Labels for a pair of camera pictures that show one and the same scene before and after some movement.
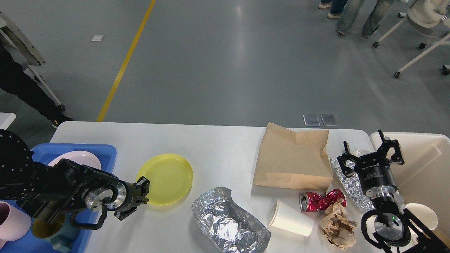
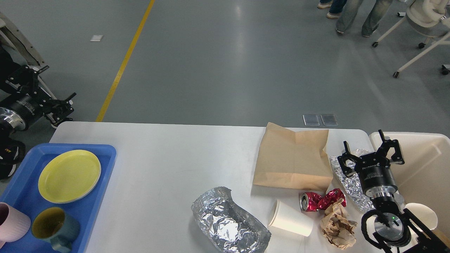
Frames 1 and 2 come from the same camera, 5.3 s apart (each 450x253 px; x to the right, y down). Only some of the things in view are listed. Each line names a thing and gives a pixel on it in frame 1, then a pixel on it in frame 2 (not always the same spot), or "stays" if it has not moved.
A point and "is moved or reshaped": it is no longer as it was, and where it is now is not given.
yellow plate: (170, 177) is moved or reshaped
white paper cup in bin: (425, 215) stays
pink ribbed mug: (14, 223) stays
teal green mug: (59, 229) stays
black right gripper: (374, 169) stays
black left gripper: (127, 196) → (21, 110)
